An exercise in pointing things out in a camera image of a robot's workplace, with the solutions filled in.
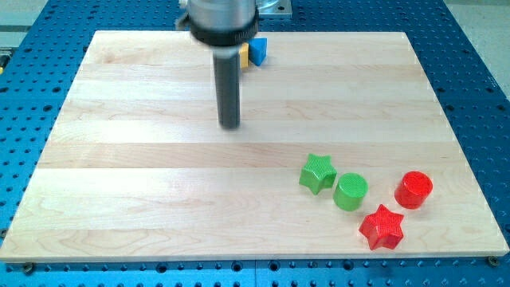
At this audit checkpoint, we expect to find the yellow block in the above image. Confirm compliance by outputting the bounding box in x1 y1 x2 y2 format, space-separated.
238 42 249 69

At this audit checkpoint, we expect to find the right board corner screw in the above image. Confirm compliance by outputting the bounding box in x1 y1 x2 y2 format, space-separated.
487 256 500 267

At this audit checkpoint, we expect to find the red cylinder block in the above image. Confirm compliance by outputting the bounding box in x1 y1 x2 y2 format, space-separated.
394 171 434 210

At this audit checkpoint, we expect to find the green cylinder block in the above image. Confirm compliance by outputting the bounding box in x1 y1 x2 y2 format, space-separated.
333 173 368 211

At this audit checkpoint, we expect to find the silver metal mounting bracket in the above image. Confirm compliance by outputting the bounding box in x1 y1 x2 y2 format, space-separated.
256 0 292 18

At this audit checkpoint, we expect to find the left board corner screw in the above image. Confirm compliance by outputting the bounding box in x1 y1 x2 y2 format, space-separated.
22 262 35 275

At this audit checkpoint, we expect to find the red star block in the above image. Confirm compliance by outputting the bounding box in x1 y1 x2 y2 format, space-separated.
359 204 404 250

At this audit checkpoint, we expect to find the board corner screw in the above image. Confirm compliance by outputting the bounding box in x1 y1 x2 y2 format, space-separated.
22 262 35 275
487 256 500 267

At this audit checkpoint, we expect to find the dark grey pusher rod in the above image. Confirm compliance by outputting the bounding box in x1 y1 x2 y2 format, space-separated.
213 50 241 129

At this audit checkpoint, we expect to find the blue triangular block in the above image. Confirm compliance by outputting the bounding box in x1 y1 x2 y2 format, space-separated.
248 37 268 66

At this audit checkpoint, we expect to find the green star block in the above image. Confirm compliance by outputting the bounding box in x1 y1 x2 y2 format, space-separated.
299 153 337 195

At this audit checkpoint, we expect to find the wooden board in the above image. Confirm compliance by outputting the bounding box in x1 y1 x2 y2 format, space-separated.
1 31 508 263

